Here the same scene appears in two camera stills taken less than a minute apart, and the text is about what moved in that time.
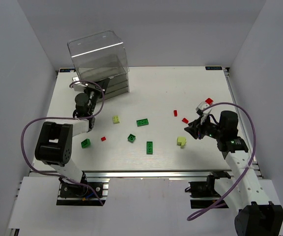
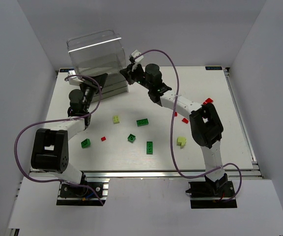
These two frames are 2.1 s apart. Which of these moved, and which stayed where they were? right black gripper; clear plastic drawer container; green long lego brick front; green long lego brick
Moved: right black gripper
Stayed: green long lego brick front; green long lego brick; clear plastic drawer container
